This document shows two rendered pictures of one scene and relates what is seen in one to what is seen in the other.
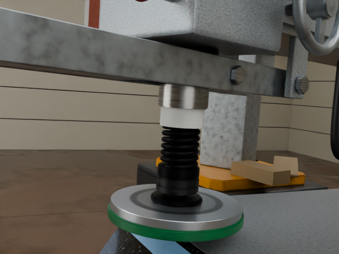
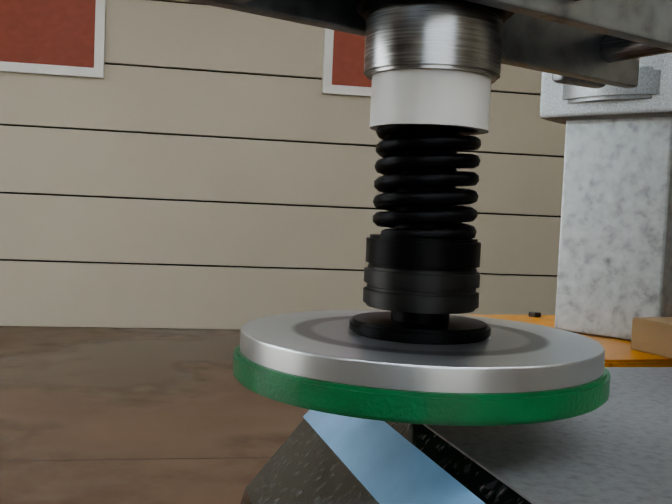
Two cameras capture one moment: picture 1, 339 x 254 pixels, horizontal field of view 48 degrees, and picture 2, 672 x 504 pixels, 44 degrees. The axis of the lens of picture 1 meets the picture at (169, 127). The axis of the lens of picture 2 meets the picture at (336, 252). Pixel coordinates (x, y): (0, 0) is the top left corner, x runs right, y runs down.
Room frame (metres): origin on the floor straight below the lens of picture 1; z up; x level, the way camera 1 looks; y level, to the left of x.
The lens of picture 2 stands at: (0.12, -0.08, 0.98)
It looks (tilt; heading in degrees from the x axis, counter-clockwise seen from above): 3 degrees down; 13
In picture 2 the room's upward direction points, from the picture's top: 2 degrees clockwise
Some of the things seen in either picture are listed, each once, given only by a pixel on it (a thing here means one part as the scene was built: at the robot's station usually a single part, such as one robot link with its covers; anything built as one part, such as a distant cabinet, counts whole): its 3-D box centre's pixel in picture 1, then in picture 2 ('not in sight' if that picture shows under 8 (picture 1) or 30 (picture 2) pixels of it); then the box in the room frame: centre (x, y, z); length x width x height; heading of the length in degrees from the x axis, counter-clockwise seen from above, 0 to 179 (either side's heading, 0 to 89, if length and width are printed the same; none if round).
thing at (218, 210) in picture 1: (176, 203); (418, 342); (0.61, -0.02, 0.90); 0.21 x 0.21 x 0.01
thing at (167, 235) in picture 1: (175, 205); (418, 349); (0.61, -0.02, 0.90); 0.22 x 0.22 x 0.04
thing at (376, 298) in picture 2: (177, 186); (420, 296); (0.61, -0.02, 0.93); 0.07 x 0.07 x 0.01
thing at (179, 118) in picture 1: (182, 115); (430, 100); (0.61, -0.02, 1.05); 0.07 x 0.07 x 0.04
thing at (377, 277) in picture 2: (177, 179); (421, 276); (0.61, -0.02, 0.94); 0.07 x 0.07 x 0.01
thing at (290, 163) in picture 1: (285, 166); not in sight; (1.60, -0.50, 0.80); 0.20 x 0.10 x 0.05; 164
